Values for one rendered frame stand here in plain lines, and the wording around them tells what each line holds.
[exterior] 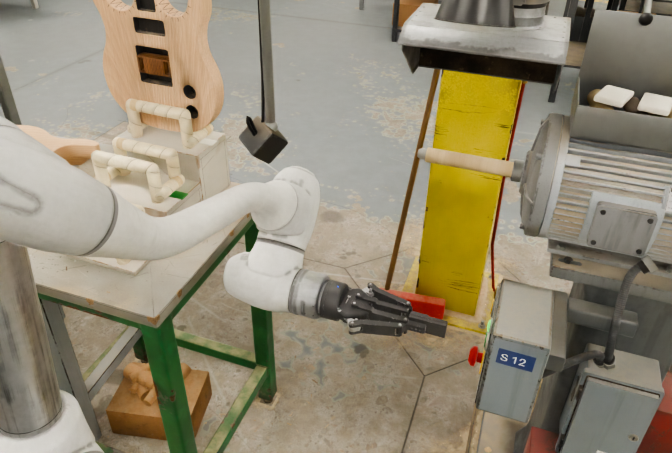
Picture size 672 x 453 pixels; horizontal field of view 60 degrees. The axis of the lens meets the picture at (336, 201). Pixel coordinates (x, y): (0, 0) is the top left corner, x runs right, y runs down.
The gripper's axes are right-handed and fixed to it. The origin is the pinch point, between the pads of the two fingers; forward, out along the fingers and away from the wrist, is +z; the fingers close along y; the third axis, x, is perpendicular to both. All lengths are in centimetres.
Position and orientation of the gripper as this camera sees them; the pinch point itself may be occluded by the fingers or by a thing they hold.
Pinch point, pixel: (427, 324)
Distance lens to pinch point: 110.9
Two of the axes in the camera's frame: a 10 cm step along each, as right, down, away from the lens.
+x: 0.1, -8.4, -5.5
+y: -3.4, 5.1, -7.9
